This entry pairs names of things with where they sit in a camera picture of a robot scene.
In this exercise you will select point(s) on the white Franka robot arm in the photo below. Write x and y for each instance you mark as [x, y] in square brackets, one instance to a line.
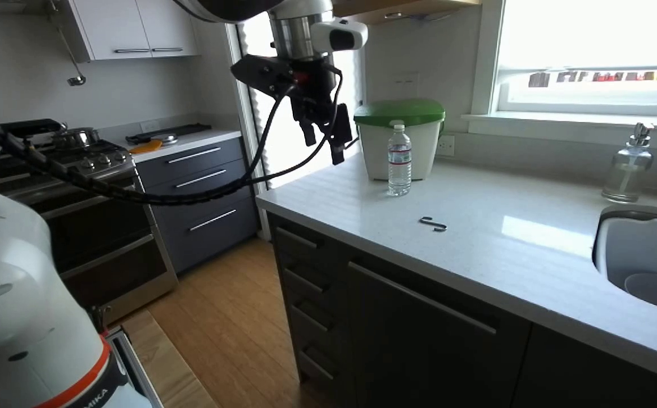
[18, 301]

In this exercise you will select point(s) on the dark counter cabinet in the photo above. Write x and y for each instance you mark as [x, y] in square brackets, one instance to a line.
[419, 354]

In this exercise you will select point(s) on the black S-shaped hook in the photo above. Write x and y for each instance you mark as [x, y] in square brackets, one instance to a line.
[432, 225]

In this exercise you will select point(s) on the grey-blue drawer cabinet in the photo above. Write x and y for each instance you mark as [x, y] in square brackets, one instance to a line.
[206, 240]

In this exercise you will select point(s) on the white wall cabinet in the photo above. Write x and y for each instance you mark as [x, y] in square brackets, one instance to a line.
[132, 26]

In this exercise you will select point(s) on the clear glass soap dispenser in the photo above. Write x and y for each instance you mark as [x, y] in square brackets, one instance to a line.
[627, 170]

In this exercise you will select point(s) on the black kitchen stove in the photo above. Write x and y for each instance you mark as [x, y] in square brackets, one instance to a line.
[103, 228]

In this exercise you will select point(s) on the hanging metal ladle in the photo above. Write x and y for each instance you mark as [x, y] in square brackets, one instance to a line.
[74, 78]

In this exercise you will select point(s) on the wooden robot platform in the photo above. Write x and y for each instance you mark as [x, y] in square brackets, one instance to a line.
[172, 364]

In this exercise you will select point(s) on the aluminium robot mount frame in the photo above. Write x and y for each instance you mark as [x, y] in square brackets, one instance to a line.
[137, 370]

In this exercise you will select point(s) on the clear plastic water bottle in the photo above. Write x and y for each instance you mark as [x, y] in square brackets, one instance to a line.
[400, 161]

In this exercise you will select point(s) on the white and green pitcher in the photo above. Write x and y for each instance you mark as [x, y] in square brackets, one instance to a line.
[419, 143]

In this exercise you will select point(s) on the white glass door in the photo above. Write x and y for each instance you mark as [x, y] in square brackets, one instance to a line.
[283, 143]

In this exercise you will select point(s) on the white wall outlet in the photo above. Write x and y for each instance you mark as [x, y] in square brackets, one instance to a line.
[446, 145]

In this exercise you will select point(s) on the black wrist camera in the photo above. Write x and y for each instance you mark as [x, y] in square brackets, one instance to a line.
[260, 73]

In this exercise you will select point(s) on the orange cutting board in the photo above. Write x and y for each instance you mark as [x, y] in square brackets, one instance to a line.
[146, 145]

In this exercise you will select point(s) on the bright kitchen window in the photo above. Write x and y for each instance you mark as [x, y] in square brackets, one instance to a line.
[591, 37]

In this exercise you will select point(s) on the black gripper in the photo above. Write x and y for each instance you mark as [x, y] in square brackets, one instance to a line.
[317, 86]

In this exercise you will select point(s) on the kitchen sink basin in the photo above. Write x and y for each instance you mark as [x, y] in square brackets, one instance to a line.
[647, 263]

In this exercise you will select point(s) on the wooden wall shelf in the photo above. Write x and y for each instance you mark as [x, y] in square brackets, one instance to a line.
[404, 7]

